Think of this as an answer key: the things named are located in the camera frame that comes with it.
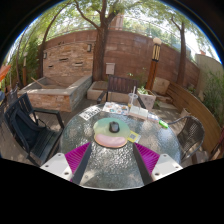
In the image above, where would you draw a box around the black slatted patio chair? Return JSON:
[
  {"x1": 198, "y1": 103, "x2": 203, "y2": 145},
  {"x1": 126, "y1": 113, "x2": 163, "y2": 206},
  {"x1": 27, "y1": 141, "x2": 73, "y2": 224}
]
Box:
[{"x1": 3, "y1": 92, "x2": 65, "y2": 167}]

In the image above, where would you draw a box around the beige cushion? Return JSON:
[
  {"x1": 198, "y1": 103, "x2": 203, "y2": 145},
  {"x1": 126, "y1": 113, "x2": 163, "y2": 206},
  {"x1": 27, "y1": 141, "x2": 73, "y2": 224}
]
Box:
[{"x1": 152, "y1": 76, "x2": 171, "y2": 96}]

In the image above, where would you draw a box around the brown wicker chair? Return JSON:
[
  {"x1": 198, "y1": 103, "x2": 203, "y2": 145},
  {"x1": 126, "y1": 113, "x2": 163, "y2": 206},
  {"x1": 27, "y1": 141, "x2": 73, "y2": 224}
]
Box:
[{"x1": 167, "y1": 115, "x2": 206, "y2": 163}]

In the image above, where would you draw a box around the grey utility box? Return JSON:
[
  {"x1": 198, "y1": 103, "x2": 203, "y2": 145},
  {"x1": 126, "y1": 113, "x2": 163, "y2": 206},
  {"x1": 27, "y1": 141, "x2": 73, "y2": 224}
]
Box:
[{"x1": 105, "y1": 62, "x2": 116, "y2": 76}]

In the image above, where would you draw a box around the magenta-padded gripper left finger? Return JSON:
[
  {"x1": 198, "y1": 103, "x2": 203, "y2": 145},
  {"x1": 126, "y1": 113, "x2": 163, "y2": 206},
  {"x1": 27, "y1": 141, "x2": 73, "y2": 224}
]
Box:
[{"x1": 39, "y1": 142, "x2": 94, "y2": 186}]

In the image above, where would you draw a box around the wooden lamp post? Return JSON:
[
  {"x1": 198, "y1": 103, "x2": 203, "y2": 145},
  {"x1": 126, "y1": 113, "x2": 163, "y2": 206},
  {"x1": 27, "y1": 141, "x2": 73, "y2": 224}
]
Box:
[{"x1": 145, "y1": 37, "x2": 163, "y2": 91}]

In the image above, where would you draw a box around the orange umbrella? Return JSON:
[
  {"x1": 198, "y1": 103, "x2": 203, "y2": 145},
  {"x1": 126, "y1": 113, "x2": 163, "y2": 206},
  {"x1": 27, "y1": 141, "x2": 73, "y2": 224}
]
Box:
[{"x1": 0, "y1": 64, "x2": 13, "y2": 83}]

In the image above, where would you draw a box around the green marker pen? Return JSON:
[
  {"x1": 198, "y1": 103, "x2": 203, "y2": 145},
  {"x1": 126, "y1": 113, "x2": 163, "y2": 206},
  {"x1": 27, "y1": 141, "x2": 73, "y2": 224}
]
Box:
[{"x1": 158, "y1": 119, "x2": 170, "y2": 130}]

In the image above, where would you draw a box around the dark wooden armchair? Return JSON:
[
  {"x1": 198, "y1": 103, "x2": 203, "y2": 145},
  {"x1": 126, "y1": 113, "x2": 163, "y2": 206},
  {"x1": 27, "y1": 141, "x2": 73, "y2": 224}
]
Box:
[{"x1": 96, "y1": 74, "x2": 147, "y2": 109}]

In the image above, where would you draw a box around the small pale packet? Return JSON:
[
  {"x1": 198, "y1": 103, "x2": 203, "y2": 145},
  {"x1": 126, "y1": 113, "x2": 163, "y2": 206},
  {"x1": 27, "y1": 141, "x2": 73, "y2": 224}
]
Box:
[{"x1": 147, "y1": 113, "x2": 160, "y2": 122}]

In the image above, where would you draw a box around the clear plastic cup with straw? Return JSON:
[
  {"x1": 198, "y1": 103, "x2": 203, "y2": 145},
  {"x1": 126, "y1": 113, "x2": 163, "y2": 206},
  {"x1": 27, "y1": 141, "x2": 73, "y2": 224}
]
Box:
[{"x1": 127, "y1": 85, "x2": 139, "y2": 113}]

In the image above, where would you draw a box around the dark grey computer mouse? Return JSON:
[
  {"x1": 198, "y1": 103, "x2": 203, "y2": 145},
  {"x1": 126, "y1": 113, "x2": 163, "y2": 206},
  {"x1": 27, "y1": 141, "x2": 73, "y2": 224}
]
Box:
[{"x1": 108, "y1": 120, "x2": 121, "y2": 134}]

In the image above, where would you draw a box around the slender tree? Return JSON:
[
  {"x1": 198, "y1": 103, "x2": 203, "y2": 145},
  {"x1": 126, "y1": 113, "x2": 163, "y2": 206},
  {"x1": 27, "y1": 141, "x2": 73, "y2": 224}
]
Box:
[{"x1": 169, "y1": 14, "x2": 188, "y2": 87}]

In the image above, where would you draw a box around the stone planter bed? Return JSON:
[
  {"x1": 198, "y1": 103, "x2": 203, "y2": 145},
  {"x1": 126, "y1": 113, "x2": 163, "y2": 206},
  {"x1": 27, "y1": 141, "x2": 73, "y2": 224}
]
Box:
[{"x1": 17, "y1": 74, "x2": 94, "y2": 113}]

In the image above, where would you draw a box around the open white book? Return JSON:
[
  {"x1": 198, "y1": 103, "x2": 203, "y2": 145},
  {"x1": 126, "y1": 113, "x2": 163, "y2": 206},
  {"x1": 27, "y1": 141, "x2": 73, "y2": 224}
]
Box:
[{"x1": 128, "y1": 105, "x2": 149, "y2": 121}]

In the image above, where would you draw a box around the large tree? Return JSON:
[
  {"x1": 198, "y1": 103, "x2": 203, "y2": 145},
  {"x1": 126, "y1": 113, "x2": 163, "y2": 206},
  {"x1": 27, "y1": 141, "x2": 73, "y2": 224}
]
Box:
[{"x1": 71, "y1": 0, "x2": 129, "y2": 83}]

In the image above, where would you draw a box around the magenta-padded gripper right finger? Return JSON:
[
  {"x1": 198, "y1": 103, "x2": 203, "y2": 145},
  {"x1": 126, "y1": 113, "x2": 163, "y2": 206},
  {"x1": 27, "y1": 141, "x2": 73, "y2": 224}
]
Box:
[{"x1": 132, "y1": 142, "x2": 184, "y2": 186}]

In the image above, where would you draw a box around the black bag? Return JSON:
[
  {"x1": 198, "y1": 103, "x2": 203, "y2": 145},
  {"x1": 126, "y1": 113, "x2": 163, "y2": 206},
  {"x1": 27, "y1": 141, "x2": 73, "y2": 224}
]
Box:
[{"x1": 13, "y1": 108, "x2": 43, "y2": 149}]

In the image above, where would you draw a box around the curved wooden bench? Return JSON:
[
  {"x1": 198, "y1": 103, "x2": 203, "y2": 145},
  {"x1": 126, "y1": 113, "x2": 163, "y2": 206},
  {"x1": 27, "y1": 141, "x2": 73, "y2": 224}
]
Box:
[{"x1": 165, "y1": 81, "x2": 223, "y2": 156}]

